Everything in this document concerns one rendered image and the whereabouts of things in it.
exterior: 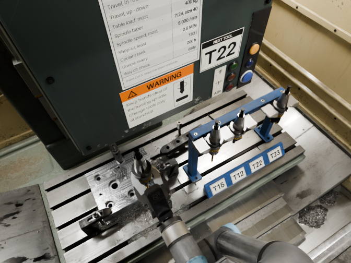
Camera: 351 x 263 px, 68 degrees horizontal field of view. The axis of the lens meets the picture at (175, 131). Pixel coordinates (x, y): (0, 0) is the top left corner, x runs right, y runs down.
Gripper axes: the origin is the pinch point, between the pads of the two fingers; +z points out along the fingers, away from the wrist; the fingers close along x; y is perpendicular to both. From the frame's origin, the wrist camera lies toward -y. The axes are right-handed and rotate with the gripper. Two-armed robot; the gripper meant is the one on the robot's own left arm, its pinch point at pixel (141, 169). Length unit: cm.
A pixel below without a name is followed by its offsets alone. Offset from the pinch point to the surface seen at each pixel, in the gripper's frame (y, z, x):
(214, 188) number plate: 34.7, -7.0, 27.7
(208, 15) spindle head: -51, -6, 17
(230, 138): 7.1, -1.3, 35.5
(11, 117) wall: 47, 96, -49
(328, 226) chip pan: 62, -45, 75
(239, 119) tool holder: 0.3, 0.4, 39.8
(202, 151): 7.1, -1.0, 23.5
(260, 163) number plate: 35, -8, 54
